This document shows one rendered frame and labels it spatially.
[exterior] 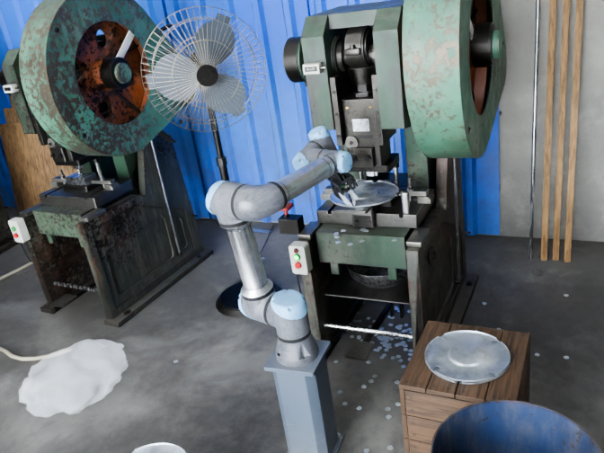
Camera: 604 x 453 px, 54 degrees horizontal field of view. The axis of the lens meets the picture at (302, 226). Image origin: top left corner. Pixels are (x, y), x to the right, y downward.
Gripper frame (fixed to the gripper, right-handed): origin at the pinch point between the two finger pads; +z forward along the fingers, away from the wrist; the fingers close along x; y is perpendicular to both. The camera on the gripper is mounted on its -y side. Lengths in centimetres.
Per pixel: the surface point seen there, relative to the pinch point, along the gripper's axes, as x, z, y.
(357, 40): 34, -52, -11
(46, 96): -80, -82, -91
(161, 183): -60, -1, -150
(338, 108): 17.0, -31.3, -15.2
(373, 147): 20.7, -11.8, -7.3
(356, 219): 0.8, 11.9, -7.3
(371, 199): 9.0, 4.5, -1.7
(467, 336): 4, 47, 48
